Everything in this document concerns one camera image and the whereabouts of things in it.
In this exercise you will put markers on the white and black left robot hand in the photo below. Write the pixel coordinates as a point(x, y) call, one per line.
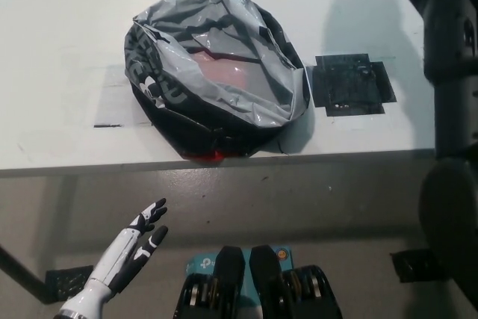
point(115, 259)

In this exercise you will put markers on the black tape patch on table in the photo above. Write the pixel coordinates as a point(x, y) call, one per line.
point(351, 83)

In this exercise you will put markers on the red item inside bag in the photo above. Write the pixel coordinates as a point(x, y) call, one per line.
point(224, 70)

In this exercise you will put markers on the clear tape patch on table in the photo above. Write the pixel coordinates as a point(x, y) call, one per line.
point(114, 100)

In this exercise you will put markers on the black table leg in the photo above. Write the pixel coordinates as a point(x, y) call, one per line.
point(20, 274)

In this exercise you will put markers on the black plastic bag grey inside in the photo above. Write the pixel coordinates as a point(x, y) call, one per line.
point(209, 110)

